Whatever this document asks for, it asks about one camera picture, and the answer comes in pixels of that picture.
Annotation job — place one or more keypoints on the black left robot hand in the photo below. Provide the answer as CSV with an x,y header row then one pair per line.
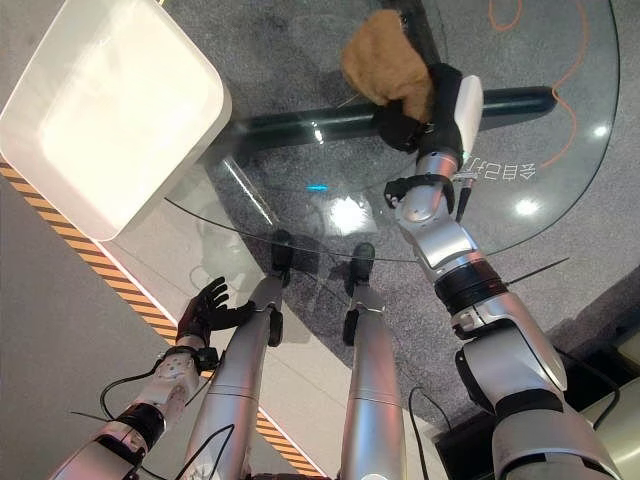
x,y
206,311

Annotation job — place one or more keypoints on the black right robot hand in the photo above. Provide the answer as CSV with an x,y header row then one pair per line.
x,y
447,115

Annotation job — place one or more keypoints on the brown fuzzy cloth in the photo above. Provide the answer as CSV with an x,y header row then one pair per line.
x,y
387,62

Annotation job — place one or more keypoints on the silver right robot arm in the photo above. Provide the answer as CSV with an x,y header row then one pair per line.
x,y
492,320

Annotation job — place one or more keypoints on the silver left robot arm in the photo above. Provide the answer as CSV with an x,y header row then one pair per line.
x,y
135,415

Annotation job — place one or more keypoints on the white plastic basket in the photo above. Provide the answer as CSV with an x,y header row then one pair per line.
x,y
107,112

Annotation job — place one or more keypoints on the silver left robot leg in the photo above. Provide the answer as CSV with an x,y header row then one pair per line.
x,y
235,380

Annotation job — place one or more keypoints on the silver robot leg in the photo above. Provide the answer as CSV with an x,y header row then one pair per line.
x,y
235,380
370,380

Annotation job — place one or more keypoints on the round glass table top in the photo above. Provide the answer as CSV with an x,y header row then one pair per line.
x,y
400,200

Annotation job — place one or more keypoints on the black table base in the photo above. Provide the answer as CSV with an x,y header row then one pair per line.
x,y
320,125

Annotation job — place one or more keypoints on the yellow black striped floor tape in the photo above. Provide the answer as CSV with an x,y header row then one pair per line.
x,y
90,250

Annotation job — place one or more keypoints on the silver right robot leg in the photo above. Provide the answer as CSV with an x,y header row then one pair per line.
x,y
370,380

